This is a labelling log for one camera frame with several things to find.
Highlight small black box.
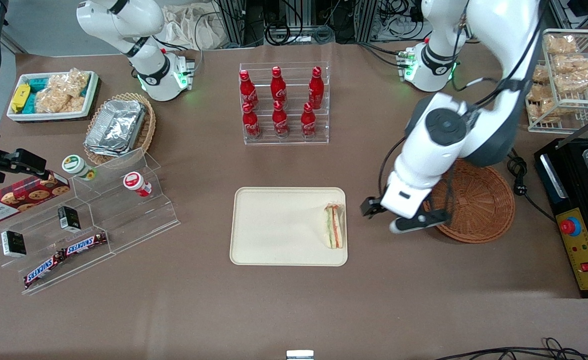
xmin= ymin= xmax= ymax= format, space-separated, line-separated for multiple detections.
xmin=1 ymin=230 xmax=27 ymax=258
xmin=58 ymin=205 xmax=81 ymax=233

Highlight white cloth bag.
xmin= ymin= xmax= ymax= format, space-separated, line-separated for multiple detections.
xmin=161 ymin=5 xmax=224 ymax=51

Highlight foil containers in wicker basket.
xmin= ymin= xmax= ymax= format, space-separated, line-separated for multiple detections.
xmin=84 ymin=92 xmax=157 ymax=167

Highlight clear bag of rice crackers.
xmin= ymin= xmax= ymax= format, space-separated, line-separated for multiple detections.
xmin=49 ymin=68 xmax=92 ymax=99
xmin=35 ymin=88 xmax=87 ymax=115

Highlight brown snickers bar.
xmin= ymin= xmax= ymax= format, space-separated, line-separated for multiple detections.
xmin=24 ymin=251 xmax=67 ymax=290
xmin=63 ymin=232 xmax=108 ymax=257

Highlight red lid white cup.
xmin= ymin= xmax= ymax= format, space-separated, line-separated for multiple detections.
xmin=123 ymin=171 xmax=152 ymax=197

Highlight green lid white cup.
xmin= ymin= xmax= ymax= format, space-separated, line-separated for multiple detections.
xmin=62 ymin=154 xmax=97 ymax=181

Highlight grey metal bar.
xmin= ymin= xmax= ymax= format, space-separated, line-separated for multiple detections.
xmin=554 ymin=106 xmax=588 ymax=151

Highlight red cola bottle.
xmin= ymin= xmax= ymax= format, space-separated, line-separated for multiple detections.
xmin=308 ymin=66 xmax=325 ymax=110
xmin=271 ymin=66 xmax=288 ymax=107
xmin=239 ymin=69 xmax=259 ymax=111
xmin=301 ymin=102 xmax=317 ymax=139
xmin=272 ymin=100 xmax=289 ymax=139
xmin=242 ymin=102 xmax=262 ymax=141

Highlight brown round wicker basket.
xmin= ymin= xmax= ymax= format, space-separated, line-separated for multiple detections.
xmin=424 ymin=159 xmax=516 ymax=244

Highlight aluminium frame post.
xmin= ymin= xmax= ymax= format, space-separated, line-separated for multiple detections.
xmin=356 ymin=0 xmax=380 ymax=43
xmin=218 ymin=0 xmax=265 ymax=48

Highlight white wire rack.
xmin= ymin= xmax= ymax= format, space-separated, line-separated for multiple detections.
xmin=525 ymin=28 xmax=588 ymax=134

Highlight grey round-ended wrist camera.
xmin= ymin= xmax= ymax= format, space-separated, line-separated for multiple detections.
xmin=390 ymin=216 xmax=427 ymax=235

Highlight triangular sandwich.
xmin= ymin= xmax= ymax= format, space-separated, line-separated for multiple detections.
xmin=323 ymin=202 xmax=345 ymax=250

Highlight black cable bundle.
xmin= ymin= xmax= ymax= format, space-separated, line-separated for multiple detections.
xmin=434 ymin=337 xmax=588 ymax=360

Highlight black appliance with yellow panel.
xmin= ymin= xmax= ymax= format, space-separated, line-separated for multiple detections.
xmin=534 ymin=137 xmax=588 ymax=299

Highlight white rectangular snack bin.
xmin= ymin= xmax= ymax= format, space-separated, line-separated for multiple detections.
xmin=7 ymin=71 xmax=100 ymax=123

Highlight clear acrylic bottle rack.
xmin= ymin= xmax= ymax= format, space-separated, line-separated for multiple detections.
xmin=239 ymin=62 xmax=330 ymax=146

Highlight yellow snack pack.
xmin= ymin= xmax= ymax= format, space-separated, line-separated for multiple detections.
xmin=11 ymin=83 xmax=31 ymax=114

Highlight beige rectangular tray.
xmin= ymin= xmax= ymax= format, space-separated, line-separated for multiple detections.
xmin=230 ymin=187 xmax=348 ymax=267

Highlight clear acrylic step shelf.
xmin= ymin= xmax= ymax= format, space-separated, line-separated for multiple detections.
xmin=0 ymin=147 xmax=181 ymax=296

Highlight red tartan cookie box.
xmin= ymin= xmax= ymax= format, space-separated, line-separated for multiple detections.
xmin=0 ymin=171 xmax=71 ymax=225

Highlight black power cable with plug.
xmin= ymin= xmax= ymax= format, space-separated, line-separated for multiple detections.
xmin=506 ymin=149 xmax=557 ymax=224

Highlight aluminium foil tray stack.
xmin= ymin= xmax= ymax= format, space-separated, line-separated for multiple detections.
xmin=85 ymin=99 xmax=147 ymax=158

